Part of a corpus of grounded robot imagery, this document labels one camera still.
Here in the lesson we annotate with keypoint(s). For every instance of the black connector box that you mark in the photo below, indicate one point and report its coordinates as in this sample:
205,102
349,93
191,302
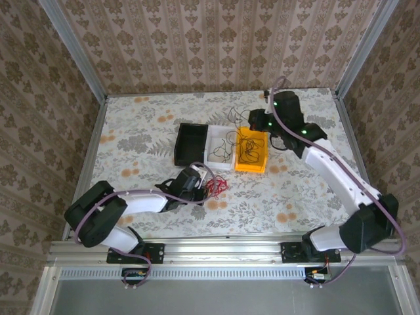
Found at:
134,276
318,276

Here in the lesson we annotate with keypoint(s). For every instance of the aluminium mounting rail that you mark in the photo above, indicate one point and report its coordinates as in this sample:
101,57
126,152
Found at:
223,251

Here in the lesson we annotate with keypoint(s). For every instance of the black right connector box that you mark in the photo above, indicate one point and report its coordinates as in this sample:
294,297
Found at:
318,276

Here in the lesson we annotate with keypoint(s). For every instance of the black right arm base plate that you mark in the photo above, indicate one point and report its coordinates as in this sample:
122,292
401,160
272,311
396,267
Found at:
290,252

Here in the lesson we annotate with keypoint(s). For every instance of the black plastic bin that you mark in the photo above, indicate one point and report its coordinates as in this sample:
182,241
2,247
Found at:
192,144

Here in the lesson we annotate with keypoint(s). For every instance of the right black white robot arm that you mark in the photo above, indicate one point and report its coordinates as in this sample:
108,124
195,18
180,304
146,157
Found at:
334,177

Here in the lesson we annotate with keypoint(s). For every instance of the black left connector box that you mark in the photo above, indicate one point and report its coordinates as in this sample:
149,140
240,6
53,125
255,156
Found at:
134,276

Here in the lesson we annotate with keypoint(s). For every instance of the floral patterned table cover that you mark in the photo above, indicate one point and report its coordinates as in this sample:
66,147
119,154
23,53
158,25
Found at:
262,210

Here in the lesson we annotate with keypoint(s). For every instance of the white plastic bin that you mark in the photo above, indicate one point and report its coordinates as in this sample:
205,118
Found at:
220,134

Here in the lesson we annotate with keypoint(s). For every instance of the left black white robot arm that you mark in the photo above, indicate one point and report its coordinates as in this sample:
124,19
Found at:
98,216

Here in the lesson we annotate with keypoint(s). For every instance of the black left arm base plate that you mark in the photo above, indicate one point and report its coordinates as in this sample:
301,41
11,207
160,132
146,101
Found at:
154,252

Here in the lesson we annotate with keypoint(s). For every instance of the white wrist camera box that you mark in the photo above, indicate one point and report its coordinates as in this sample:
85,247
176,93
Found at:
269,100
202,174

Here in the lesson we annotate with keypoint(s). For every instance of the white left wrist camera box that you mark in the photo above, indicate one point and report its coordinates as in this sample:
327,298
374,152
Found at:
202,174

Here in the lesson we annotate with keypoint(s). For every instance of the grey metal sheet panel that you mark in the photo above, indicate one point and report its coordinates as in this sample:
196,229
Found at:
223,298

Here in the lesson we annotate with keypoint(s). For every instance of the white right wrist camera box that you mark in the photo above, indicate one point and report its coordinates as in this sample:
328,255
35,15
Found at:
269,100

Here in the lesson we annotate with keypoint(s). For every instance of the yellow plastic bin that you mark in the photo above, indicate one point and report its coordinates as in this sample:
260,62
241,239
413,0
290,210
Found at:
249,165

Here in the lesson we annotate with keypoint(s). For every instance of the aluminium frame post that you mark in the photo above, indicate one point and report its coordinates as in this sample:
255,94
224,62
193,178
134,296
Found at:
73,49
361,49

